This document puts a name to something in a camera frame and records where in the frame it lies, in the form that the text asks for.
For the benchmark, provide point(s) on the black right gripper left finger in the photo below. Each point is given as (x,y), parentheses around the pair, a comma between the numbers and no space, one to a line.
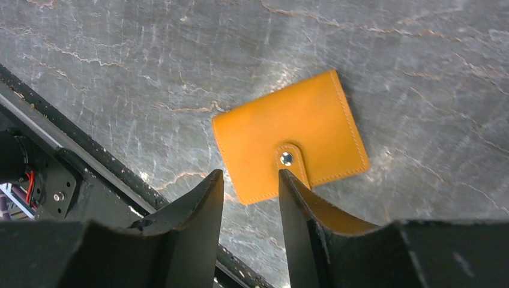
(173,247)

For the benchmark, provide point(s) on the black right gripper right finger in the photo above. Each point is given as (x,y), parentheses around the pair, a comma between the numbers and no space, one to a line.
(327,247)

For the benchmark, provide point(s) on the orange leather card holder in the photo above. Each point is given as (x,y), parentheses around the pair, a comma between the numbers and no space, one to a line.
(307,128)

